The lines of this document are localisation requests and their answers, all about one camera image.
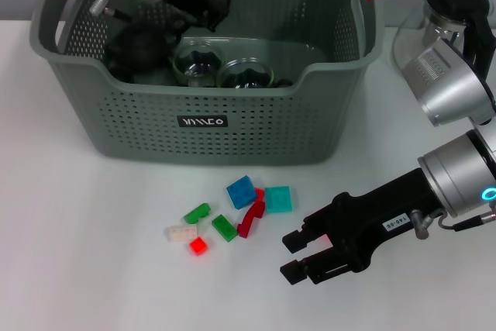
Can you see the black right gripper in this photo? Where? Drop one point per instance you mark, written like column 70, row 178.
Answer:
column 368, row 218

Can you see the small black teacup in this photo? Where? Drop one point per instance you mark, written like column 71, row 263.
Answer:
column 121, row 74

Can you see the grey perforated storage bin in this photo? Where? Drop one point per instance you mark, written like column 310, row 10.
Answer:
column 232, row 133

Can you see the cyan flat square brick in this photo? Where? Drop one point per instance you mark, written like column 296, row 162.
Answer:
column 278, row 199

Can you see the dark red curved brick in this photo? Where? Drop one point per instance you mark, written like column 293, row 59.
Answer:
column 250, row 222

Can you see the small red round brick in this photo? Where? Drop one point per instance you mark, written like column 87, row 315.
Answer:
column 260, row 193

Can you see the black clay teapot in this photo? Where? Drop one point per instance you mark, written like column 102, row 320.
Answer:
column 131, row 48

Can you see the green rectangular brick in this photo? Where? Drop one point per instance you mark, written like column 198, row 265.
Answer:
column 224, row 227

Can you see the blue square brick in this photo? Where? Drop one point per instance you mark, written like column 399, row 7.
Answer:
column 242, row 193

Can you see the small red square brick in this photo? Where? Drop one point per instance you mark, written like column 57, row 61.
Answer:
column 198, row 245

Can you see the green arch brick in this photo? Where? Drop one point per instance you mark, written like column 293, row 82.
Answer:
column 195, row 213

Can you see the silver cylindrical connector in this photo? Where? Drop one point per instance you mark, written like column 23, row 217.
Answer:
column 420, row 226

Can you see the translucent white long brick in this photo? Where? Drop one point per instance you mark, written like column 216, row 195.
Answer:
column 182, row 234

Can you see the glass pitcher black lid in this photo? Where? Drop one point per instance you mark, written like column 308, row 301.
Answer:
column 457, row 1

